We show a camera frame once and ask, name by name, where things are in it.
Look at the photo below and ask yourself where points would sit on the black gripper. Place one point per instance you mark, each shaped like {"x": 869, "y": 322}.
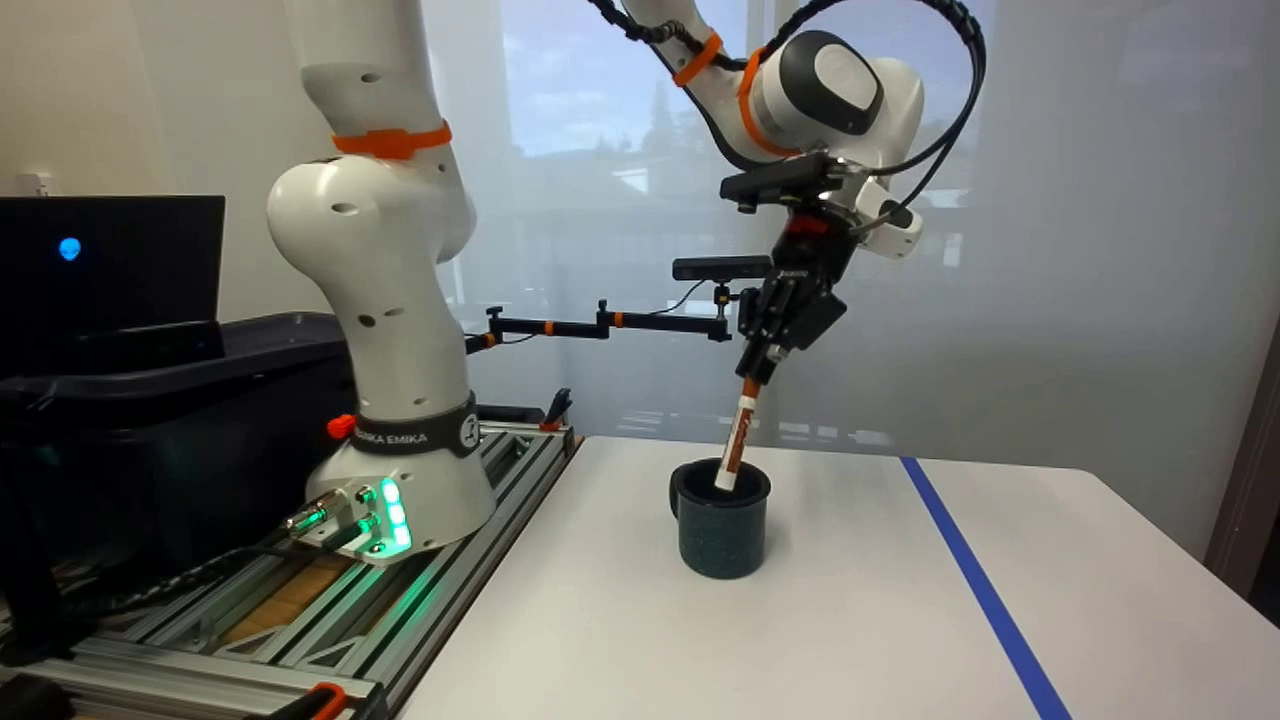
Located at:
{"x": 792, "y": 307}

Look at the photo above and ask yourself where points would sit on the white marker with orange cap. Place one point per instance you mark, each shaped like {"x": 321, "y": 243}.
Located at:
{"x": 736, "y": 436}

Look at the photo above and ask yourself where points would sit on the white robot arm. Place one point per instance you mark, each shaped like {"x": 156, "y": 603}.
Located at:
{"x": 804, "y": 120}

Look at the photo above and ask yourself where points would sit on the dark green cup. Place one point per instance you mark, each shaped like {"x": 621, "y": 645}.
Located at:
{"x": 718, "y": 533}

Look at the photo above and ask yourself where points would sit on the blue tape strip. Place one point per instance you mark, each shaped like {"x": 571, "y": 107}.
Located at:
{"x": 1039, "y": 684}

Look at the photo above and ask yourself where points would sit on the black cabinet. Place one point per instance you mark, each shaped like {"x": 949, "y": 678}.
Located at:
{"x": 119, "y": 486}

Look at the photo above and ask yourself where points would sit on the black computer monitor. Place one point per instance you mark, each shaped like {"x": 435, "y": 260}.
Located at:
{"x": 111, "y": 281}

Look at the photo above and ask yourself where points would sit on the black camera on boom arm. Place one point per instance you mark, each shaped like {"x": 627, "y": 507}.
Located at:
{"x": 607, "y": 322}

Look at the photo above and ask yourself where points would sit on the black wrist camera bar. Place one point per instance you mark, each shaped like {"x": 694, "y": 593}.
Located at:
{"x": 804, "y": 180}

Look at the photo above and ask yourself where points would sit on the aluminium extrusion base frame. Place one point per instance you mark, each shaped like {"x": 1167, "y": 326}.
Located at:
{"x": 292, "y": 619}

